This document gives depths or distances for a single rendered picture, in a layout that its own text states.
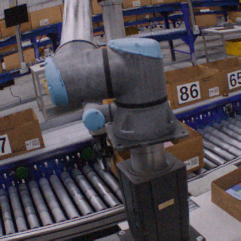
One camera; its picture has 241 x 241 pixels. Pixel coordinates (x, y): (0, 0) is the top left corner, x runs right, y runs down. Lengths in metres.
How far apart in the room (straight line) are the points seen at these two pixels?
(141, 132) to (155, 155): 0.11
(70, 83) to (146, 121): 0.23
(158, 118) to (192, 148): 0.71
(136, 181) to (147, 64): 0.34
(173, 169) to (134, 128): 0.19
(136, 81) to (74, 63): 0.18
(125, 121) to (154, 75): 0.15
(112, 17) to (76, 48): 0.49
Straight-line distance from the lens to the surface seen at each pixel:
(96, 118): 1.56
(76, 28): 1.22
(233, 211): 1.42
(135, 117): 1.06
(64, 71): 1.03
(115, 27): 1.55
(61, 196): 1.81
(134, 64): 1.02
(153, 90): 1.05
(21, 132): 2.01
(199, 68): 2.63
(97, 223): 1.61
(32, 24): 6.47
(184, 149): 1.73
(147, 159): 1.13
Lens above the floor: 1.61
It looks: 19 degrees down
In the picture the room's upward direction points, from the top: 10 degrees counter-clockwise
